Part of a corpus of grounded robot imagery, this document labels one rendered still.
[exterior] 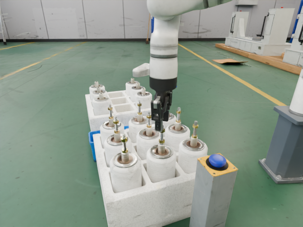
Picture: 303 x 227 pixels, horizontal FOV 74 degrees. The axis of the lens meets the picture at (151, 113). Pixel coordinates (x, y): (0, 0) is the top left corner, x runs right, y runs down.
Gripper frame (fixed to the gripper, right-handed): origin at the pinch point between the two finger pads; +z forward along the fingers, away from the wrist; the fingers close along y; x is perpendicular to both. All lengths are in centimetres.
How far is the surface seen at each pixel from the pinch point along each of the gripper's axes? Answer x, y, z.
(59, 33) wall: 483, 494, 12
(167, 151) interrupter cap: -2.1, 0.5, 10.5
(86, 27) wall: 402, 528, -6
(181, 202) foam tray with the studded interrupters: -8.1, -3.5, 26.5
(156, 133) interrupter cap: 4.8, 9.4, 10.4
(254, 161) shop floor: -36, 40, 36
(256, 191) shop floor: -35, 20, 36
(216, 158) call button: -16.5, -8.9, 2.8
